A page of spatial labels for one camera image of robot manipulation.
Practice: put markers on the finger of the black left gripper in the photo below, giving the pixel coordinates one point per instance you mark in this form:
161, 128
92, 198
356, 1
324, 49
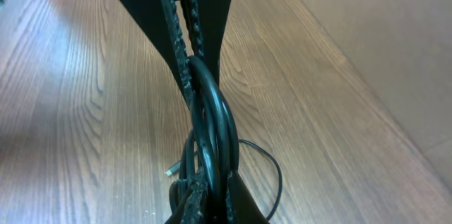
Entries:
159, 20
207, 21

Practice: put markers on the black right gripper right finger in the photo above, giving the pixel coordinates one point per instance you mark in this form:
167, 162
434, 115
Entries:
241, 207

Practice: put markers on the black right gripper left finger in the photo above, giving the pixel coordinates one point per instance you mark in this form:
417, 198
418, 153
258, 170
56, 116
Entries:
187, 200

